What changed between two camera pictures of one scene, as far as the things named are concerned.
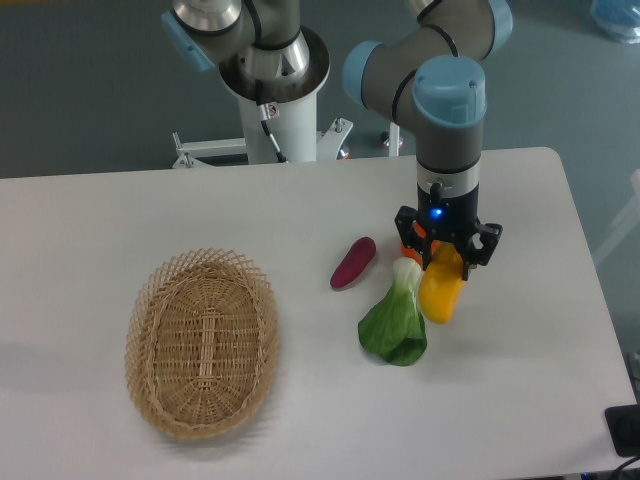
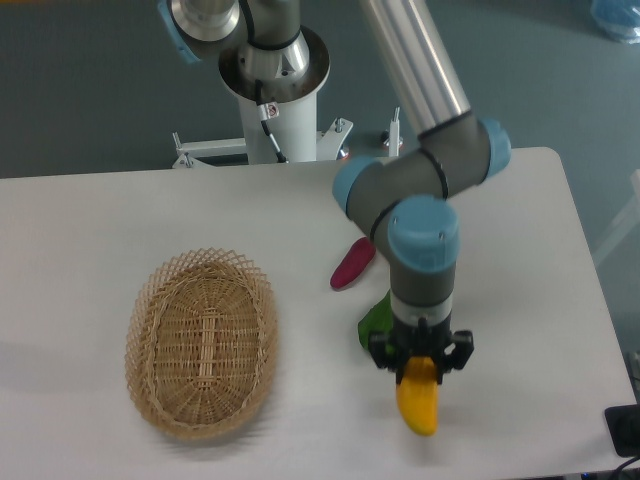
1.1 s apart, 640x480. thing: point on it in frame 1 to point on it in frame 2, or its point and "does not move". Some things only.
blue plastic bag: (618, 18) does not move
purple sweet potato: (354, 263) does not move
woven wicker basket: (202, 343) does not move
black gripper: (440, 217) to (391, 351)
